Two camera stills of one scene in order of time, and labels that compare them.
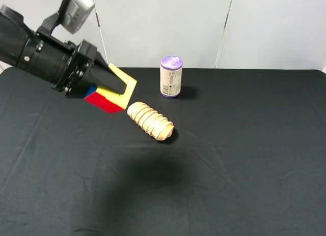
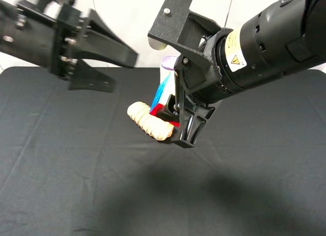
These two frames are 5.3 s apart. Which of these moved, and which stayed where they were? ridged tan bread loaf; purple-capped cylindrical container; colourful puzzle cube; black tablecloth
Moved: colourful puzzle cube
Stayed: purple-capped cylindrical container; ridged tan bread loaf; black tablecloth
